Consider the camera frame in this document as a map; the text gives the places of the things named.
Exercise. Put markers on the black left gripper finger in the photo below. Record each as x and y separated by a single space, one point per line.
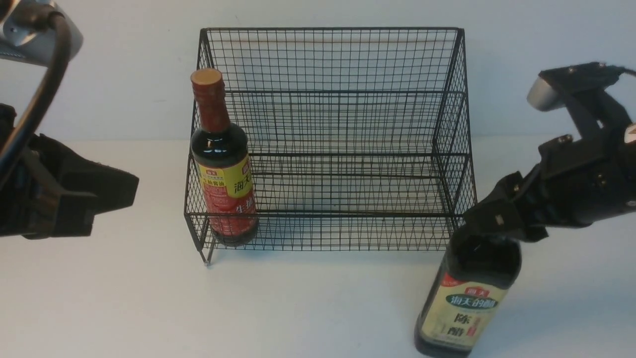
75 214
114 188

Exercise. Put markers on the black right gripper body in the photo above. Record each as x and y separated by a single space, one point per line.
579 182

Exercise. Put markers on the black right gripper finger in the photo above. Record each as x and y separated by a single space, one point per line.
513 197
507 222

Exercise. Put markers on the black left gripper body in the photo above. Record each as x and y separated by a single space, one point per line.
19 208

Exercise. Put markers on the vinegar bottle cream label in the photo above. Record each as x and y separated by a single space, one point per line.
473 278

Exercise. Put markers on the soy sauce bottle red label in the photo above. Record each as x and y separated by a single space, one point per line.
220 151

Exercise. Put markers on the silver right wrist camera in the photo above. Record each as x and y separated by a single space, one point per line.
552 86

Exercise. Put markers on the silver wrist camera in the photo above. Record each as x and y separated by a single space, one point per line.
22 43
552 86

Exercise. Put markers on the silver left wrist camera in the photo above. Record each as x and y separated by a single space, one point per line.
22 43

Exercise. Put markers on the black wire mesh shelf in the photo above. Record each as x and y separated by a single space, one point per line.
359 137

